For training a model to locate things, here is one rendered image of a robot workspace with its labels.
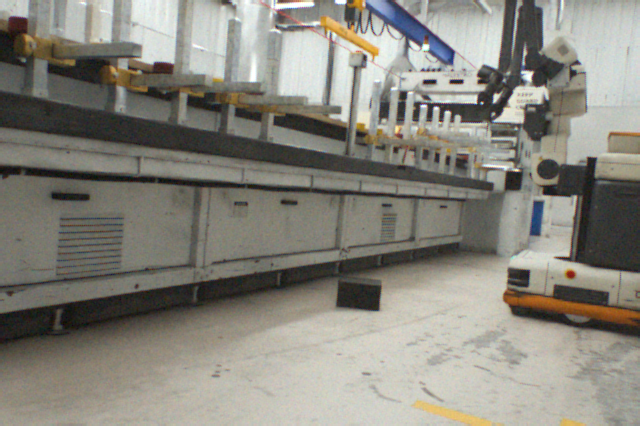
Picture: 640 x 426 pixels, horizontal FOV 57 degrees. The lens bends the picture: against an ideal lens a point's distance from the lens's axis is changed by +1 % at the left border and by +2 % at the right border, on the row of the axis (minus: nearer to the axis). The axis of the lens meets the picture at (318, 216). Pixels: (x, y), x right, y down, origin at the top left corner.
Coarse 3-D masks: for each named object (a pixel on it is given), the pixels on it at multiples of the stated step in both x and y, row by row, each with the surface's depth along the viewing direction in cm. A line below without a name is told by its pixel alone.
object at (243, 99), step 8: (208, 96) 219; (240, 96) 212; (248, 96) 210; (256, 96) 208; (264, 96) 206; (272, 96) 205; (280, 96) 203; (288, 96) 201; (296, 96) 200; (304, 96) 198; (264, 104) 209; (272, 104) 207; (280, 104) 205; (288, 104) 203; (296, 104) 201; (304, 104) 199
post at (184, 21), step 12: (180, 0) 187; (192, 0) 188; (180, 12) 187; (192, 12) 188; (180, 24) 187; (180, 36) 187; (180, 48) 187; (180, 60) 187; (180, 72) 187; (180, 96) 188; (180, 108) 188
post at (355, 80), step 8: (352, 72) 294; (360, 72) 295; (352, 80) 294; (352, 88) 294; (352, 96) 294; (352, 104) 294; (352, 112) 295; (352, 120) 295; (352, 128) 295; (352, 136) 295; (352, 144) 296; (344, 152) 296; (352, 152) 296
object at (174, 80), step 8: (96, 80) 176; (136, 80) 168; (144, 80) 166; (152, 80) 165; (160, 80) 163; (168, 80) 162; (176, 80) 160; (184, 80) 159; (192, 80) 157; (200, 80) 156; (208, 80) 156
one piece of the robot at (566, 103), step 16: (576, 80) 284; (560, 96) 293; (576, 96) 290; (560, 112) 293; (576, 112) 290; (560, 128) 294; (544, 144) 293; (560, 144) 290; (544, 160) 293; (560, 160) 290; (544, 176) 293
